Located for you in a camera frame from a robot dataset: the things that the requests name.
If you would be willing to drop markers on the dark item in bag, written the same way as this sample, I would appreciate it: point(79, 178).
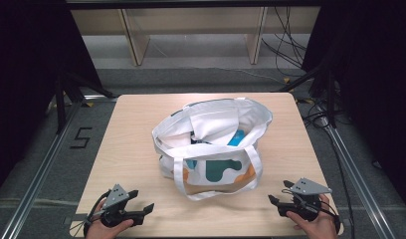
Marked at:
point(198, 140)

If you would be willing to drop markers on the person's right hand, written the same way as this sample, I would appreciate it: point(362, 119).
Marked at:
point(315, 227)

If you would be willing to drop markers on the white printed canvas tote bag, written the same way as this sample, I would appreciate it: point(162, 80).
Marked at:
point(211, 156)

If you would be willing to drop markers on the aluminium floor rail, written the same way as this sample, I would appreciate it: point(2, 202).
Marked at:
point(357, 176)
point(41, 172)

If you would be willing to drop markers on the person's left hand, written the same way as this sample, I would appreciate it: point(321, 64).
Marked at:
point(103, 230)

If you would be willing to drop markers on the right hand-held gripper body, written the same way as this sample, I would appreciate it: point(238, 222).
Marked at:
point(308, 187)

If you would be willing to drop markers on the dark curtain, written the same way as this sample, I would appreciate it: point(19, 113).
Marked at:
point(376, 86)
point(28, 83)

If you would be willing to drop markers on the black tripod stand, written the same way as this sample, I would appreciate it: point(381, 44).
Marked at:
point(328, 96)
point(63, 99)

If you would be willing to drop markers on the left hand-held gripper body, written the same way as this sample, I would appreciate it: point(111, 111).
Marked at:
point(115, 196)

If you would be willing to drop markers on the yellow tape piece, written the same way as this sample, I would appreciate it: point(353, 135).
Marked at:
point(89, 104)
point(306, 100)
point(286, 80)

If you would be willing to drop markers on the blue packet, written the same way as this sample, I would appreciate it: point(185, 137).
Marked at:
point(237, 138)

